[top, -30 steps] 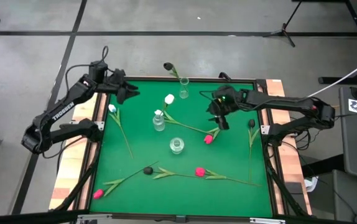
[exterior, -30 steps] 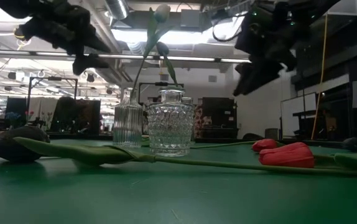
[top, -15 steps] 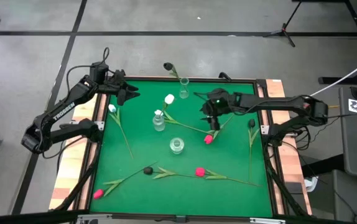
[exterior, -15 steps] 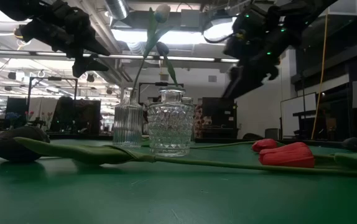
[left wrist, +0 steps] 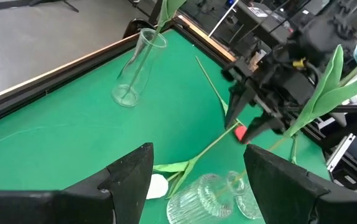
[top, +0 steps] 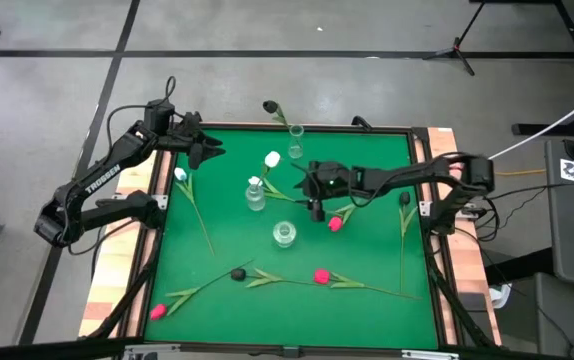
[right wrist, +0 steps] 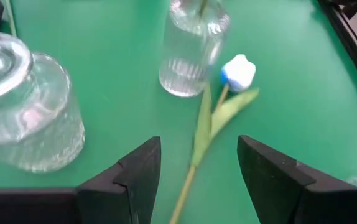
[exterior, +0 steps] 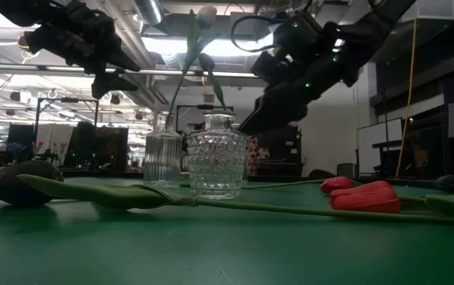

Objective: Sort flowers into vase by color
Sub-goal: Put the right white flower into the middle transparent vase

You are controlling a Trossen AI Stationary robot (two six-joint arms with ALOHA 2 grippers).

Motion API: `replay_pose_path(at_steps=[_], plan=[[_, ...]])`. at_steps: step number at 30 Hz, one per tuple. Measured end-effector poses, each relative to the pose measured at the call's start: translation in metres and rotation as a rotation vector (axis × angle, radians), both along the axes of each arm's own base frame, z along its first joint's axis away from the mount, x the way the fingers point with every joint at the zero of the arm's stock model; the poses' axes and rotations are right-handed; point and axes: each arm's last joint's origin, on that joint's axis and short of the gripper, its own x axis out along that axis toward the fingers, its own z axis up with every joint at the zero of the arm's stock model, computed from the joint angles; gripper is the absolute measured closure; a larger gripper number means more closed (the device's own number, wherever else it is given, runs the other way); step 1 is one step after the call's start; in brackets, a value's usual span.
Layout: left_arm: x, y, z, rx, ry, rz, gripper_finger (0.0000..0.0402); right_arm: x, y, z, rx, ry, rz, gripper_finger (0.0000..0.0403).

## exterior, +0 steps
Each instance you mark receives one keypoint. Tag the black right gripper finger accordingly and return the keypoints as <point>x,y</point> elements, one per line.
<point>278,116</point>
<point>278,96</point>

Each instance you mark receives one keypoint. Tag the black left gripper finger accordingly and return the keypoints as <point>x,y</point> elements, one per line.
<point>120,60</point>
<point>106,85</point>

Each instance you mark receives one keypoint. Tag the white artificial tulip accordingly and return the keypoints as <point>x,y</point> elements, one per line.
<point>206,16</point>

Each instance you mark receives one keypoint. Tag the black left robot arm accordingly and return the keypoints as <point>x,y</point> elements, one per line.
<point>21,10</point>

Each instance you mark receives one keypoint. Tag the diamond-cut glass vase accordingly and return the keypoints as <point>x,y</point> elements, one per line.
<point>217,162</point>

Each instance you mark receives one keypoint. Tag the ribbed glass vase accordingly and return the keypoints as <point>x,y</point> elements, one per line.
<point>163,158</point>

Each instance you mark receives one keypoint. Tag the black cabinet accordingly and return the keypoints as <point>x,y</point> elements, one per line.
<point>280,154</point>

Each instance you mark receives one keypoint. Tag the black ceiling device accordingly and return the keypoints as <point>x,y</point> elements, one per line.
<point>22,41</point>

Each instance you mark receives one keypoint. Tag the dark patterned hanging cloth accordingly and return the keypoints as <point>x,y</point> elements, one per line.
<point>104,146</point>

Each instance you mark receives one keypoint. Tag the ceiling light panel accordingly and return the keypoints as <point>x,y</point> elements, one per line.
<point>227,47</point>

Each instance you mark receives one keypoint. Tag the white hanging cloth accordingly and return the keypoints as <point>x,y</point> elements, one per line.
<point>55,142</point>

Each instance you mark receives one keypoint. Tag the grey bin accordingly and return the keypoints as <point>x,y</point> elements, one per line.
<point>345,170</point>

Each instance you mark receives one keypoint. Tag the whiteboard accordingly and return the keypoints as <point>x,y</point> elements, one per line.
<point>373,150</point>

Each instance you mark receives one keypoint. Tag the green table mat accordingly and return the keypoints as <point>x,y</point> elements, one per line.
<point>227,245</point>

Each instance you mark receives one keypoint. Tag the long silver ventilation duct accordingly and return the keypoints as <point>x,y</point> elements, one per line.
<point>136,43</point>

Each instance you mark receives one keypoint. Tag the black aluminium rig frame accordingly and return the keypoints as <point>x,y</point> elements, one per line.
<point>92,173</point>

